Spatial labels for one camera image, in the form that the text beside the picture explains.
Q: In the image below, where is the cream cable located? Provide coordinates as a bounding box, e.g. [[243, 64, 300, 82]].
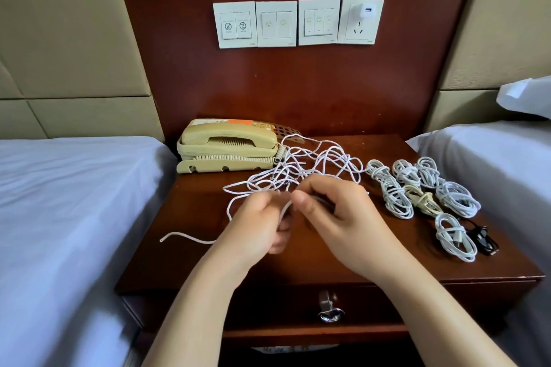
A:
[[405, 186, 444, 217]]

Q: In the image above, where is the right bed white sheet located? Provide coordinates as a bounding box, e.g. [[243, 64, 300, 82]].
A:
[[406, 120, 551, 367]]

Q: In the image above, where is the beige corded telephone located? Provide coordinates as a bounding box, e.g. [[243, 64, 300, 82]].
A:
[[176, 118, 298, 174]]

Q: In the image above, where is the person's right hand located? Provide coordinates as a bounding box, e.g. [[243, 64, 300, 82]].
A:
[[291, 175, 416, 283]]

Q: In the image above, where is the thin black cable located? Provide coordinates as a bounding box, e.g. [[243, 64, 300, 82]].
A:
[[467, 223, 500, 257]]

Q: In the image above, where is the dark wooden drawer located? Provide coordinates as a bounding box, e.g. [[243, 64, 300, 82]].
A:
[[138, 285, 526, 331]]

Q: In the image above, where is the person's left forearm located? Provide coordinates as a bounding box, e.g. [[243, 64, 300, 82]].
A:
[[142, 257, 255, 367]]

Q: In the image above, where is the left bed white sheet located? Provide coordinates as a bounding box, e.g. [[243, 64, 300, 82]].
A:
[[0, 136, 177, 367]]

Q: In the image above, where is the person's right forearm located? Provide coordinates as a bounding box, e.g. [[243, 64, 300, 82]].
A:
[[383, 246, 518, 367]]

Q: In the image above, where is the white double rocker wall switch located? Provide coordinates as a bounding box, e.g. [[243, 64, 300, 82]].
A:
[[255, 0, 298, 48]]

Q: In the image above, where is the bed white sheet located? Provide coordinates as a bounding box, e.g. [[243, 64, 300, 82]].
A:
[[406, 120, 551, 367], [0, 136, 177, 367]]

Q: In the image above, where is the white pillow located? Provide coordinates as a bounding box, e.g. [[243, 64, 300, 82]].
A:
[[496, 76, 551, 120]]

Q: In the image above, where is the tangle of white cables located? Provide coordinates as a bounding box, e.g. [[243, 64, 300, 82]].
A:
[[222, 134, 367, 209]]

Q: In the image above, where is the wooden nightstand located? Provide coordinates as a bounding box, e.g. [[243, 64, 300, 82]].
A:
[[114, 132, 545, 367]]

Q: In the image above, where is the metal ring drawer handle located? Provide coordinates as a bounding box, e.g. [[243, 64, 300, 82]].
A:
[[317, 289, 346, 323]]

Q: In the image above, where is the white wall socket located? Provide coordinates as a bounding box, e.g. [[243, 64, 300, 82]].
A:
[[337, 0, 385, 45]]

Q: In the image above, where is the dark wooden wall panel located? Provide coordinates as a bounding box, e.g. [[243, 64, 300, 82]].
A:
[[109, 0, 483, 142]]

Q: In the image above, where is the person's left hand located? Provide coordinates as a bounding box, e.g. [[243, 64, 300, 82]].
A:
[[211, 190, 296, 276]]

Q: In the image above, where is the white crumpled bag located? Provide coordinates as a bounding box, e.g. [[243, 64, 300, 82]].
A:
[[254, 343, 339, 354]]

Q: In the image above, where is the beige padded headboard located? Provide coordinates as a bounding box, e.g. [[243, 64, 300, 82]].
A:
[[0, 0, 165, 142], [424, 0, 551, 133]]

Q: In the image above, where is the white triple rocker wall switch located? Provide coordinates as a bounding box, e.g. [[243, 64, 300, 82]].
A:
[[298, 0, 341, 46]]

